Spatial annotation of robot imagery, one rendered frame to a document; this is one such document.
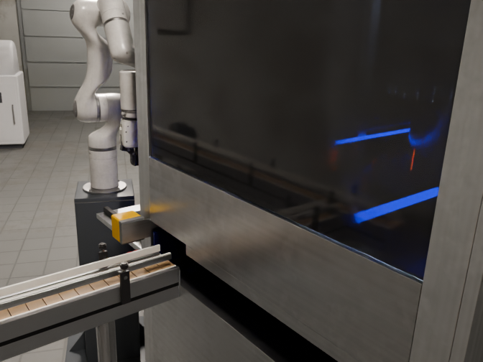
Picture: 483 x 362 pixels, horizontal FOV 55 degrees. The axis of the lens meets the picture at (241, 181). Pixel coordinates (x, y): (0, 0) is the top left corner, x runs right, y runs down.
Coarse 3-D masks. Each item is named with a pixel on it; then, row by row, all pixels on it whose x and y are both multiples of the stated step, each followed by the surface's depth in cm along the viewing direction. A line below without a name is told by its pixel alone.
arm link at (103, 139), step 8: (104, 96) 198; (112, 96) 199; (104, 104) 197; (112, 104) 198; (120, 104) 200; (104, 112) 197; (112, 112) 199; (120, 112) 200; (104, 120) 200; (112, 120) 201; (120, 120) 201; (104, 128) 203; (112, 128) 201; (88, 136) 203; (96, 136) 200; (104, 136) 200; (112, 136) 202; (88, 144) 203; (96, 144) 200; (104, 144) 201; (112, 144) 203
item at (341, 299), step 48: (480, 0) 56; (480, 48) 57; (480, 96) 58; (480, 144) 59; (192, 192) 117; (480, 192) 60; (192, 240) 121; (240, 240) 104; (288, 240) 91; (432, 240) 67; (480, 240) 61; (240, 288) 107; (288, 288) 94; (336, 288) 83; (384, 288) 75; (432, 288) 68; (480, 288) 63; (336, 336) 85; (384, 336) 77; (432, 336) 69; (480, 336) 68
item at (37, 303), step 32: (128, 256) 128; (160, 256) 127; (0, 288) 109; (32, 288) 116; (64, 288) 112; (96, 288) 118; (128, 288) 119; (160, 288) 126; (0, 320) 103; (32, 320) 106; (64, 320) 111; (96, 320) 117; (0, 352) 103
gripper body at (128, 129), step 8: (128, 120) 161; (136, 120) 161; (120, 128) 163; (128, 128) 161; (136, 128) 163; (120, 136) 164; (128, 136) 162; (136, 136) 164; (120, 144) 165; (128, 144) 163; (136, 144) 165
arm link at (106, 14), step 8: (104, 0) 165; (112, 0) 165; (120, 0) 167; (104, 8) 165; (112, 8) 164; (120, 8) 165; (128, 8) 185; (104, 16) 164; (112, 16) 163; (120, 16) 164; (128, 16) 184
